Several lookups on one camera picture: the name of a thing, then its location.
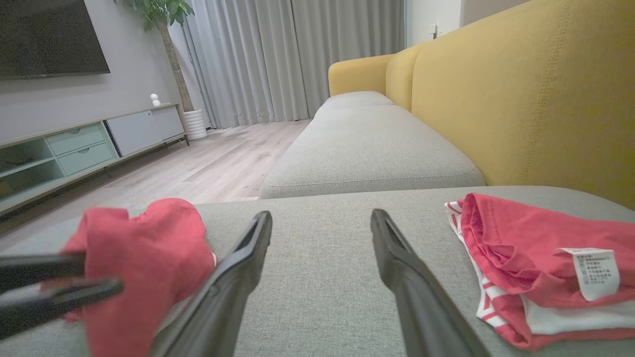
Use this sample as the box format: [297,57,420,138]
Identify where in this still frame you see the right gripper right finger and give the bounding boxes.
[370,208,492,357]

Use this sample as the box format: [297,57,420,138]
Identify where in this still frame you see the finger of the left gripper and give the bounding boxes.
[0,278,125,341]
[0,253,86,294]

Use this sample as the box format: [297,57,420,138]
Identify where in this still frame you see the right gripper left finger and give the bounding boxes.
[150,211,273,357]

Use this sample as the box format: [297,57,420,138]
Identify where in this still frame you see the red shorts with white stripe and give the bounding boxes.
[59,198,218,357]

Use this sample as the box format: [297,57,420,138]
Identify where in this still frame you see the red white numbered jersey shirt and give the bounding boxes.
[444,192,635,352]

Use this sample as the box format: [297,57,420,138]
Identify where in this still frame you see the large grey sofa seat cushion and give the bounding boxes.
[0,185,635,357]

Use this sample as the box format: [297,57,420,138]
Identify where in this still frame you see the medium grey sofa seat cushion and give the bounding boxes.
[259,104,486,200]

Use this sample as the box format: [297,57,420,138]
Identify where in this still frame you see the grey low tv cabinet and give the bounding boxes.
[0,103,191,217]

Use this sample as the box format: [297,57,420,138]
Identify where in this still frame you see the white ribbed plant pot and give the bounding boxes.
[182,109,208,141]

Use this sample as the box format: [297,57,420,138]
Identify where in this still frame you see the small grey sofa seat cushion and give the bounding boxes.
[314,91,395,119]

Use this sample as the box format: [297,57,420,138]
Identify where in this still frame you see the wide yellow sofa backrest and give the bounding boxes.
[411,0,635,210]

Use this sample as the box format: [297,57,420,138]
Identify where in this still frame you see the narrow yellow sofa backrest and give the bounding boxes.
[385,43,428,113]

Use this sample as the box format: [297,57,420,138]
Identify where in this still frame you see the black flat television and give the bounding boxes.
[0,0,111,81]

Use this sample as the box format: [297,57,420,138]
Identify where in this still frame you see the grey pleated curtain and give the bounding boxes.
[181,0,407,129]

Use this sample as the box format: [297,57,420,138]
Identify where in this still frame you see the green potted tree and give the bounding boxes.
[113,0,196,114]

